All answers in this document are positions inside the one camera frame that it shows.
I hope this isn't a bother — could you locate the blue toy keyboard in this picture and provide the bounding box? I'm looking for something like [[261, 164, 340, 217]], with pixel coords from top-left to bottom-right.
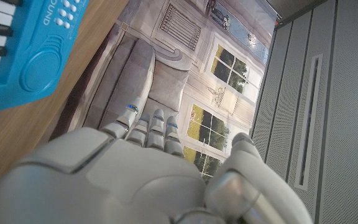
[[0, 0, 90, 116]]

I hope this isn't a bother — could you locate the printed living room backdrop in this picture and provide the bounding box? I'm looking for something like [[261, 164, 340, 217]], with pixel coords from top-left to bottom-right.
[[48, 0, 282, 185]]

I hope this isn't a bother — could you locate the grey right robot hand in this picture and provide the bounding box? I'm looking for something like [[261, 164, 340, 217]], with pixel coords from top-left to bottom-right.
[[0, 100, 314, 224]]

